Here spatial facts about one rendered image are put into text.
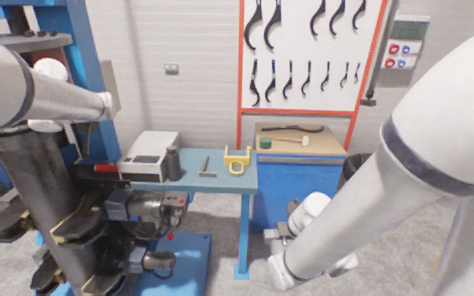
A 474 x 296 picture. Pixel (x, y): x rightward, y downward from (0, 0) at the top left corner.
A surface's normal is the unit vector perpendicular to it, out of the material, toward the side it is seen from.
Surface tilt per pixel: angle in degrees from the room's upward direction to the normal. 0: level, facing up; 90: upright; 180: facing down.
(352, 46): 90
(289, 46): 90
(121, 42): 90
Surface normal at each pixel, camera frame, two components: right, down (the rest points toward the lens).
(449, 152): -0.67, 0.47
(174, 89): -0.04, 0.49
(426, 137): -0.90, 0.20
